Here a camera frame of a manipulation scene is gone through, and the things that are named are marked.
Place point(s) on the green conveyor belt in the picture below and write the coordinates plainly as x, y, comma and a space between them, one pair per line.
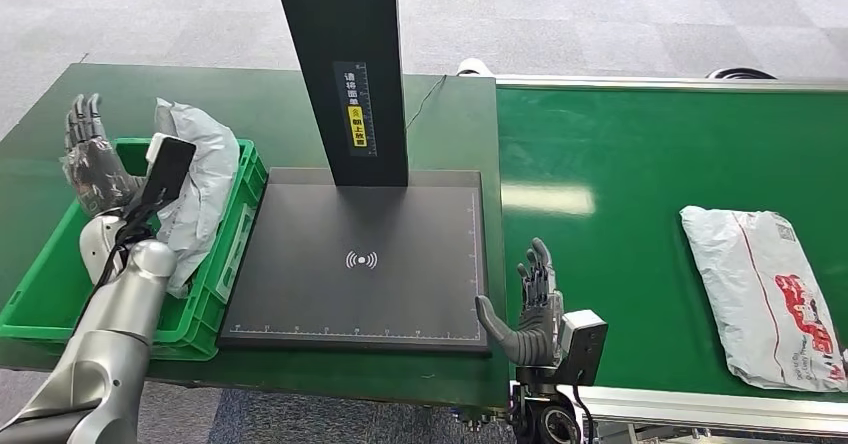
629, 149

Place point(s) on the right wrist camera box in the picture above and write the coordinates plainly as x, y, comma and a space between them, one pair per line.
584, 348

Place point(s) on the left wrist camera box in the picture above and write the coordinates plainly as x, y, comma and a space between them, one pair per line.
166, 172

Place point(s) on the clear crate label pocket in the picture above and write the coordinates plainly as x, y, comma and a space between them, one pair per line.
236, 255

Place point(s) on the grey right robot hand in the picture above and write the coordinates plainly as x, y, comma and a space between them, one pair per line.
533, 342

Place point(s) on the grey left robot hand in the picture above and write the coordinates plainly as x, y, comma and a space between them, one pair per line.
96, 169

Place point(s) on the green plastic crate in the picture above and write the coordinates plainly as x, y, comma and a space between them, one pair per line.
40, 295

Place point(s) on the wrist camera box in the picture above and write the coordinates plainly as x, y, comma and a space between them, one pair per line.
166, 172
584, 348

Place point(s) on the black inbound scanner machine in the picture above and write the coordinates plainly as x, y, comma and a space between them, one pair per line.
371, 229

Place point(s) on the grey poly mailer package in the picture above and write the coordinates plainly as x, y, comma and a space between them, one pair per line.
205, 176
762, 295

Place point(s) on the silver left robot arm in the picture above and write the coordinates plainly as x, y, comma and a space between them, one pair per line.
112, 335

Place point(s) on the white round object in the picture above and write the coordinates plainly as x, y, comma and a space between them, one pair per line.
474, 68

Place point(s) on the ruler label with yellow sticker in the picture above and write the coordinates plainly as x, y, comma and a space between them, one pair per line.
358, 110

